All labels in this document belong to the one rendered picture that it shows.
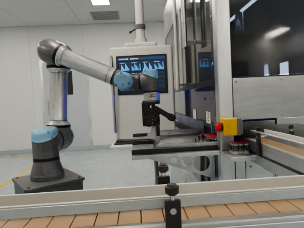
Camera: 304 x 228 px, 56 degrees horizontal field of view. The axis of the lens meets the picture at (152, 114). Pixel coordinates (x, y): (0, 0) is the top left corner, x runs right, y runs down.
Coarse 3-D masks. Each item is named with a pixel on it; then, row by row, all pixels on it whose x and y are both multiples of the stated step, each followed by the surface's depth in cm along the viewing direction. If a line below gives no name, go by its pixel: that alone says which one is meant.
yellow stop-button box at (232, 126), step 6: (222, 120) 121; (228, 120) 118; (234, 120) 118; (240, 120) 118; (222, 126) 120; (228, 126) 118; (234, 126) 118; (240, 126) 118; (222, 132) 122; (228, 132) 118; (234, 132) 118; (240, 132) 118
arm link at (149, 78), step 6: (144, 72) 134; (150, 72) 133; (156, 72) 134; (144, 78) 133; (150, 78) 133; (156, 78) 134; (144, 84) 134; (150, 84) 133; (156, 84) 134; (144, 90) 135; (150, 90) 133; (156, 90) 134
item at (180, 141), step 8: (176, 136) 159; (184, 136) 159; (192, 136) 159; (160, 144) 133; (168, 144) 133; (176, 144) 133; (184, 144) 133; (192, 144) 133; (200, 144) 133; (208, 144) 134; (216, 144) 134
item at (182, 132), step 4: (192, 128) 193; (196, 128) 194; (200, 128) 194; (160, 132) 192; (164, 132) 192; (168, 132) 193; (172, 132) 193; (176, 132) 193; (180, 132) 193; (184, 132) 193; (188, 132) 193; (192, 132) 193; (196, 132) 194; (200, 132) 194; (212, 132) 168; (160, 136) 167; (164, 136) 167; (168, 136) 167
